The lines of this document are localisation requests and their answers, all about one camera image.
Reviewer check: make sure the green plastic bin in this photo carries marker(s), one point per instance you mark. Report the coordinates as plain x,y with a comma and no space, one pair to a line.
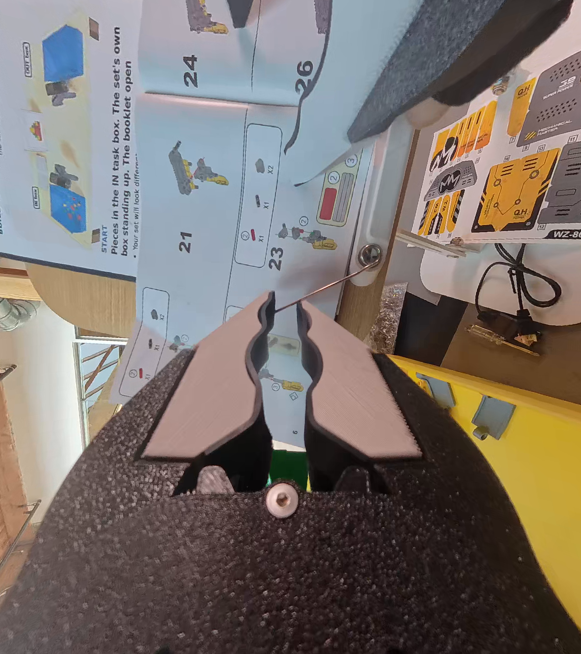
290,467

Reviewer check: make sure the yellow plastic bin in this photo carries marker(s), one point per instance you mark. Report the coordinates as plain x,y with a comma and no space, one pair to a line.
551,485

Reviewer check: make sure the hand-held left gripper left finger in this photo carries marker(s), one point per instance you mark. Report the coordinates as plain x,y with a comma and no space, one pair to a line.
208,403

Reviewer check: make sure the grey curved lego panel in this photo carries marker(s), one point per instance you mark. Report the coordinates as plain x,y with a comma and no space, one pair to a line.
436,391
495,416

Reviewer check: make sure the small bubble wrap piece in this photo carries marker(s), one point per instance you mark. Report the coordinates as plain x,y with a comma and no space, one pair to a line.
387,317

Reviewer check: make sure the lego instruction booklet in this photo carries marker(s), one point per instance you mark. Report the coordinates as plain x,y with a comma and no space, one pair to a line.
208,179

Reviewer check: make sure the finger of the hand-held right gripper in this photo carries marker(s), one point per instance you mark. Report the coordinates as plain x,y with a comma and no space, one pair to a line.
351,76
242,13

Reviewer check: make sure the laminated instruction sheet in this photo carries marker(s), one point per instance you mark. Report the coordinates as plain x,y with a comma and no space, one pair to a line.
14,127

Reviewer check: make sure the lego sticker sheet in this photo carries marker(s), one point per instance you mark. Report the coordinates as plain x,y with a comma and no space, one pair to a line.
515,179

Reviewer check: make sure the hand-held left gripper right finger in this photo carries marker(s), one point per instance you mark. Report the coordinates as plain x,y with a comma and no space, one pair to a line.
357,403

